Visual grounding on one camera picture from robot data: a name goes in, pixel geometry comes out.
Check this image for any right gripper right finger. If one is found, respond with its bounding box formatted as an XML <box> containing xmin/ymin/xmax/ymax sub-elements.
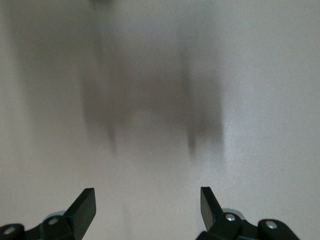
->
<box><xmin>197</xmin><ymin>186</ymin><xmax>301</xmax><ymax>240</ymax></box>

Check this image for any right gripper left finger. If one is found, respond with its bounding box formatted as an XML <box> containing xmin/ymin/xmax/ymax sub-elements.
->
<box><xmin>0</xmin><ymin>187</ymin><xmax>97</xmax><ymax>240</ymax></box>

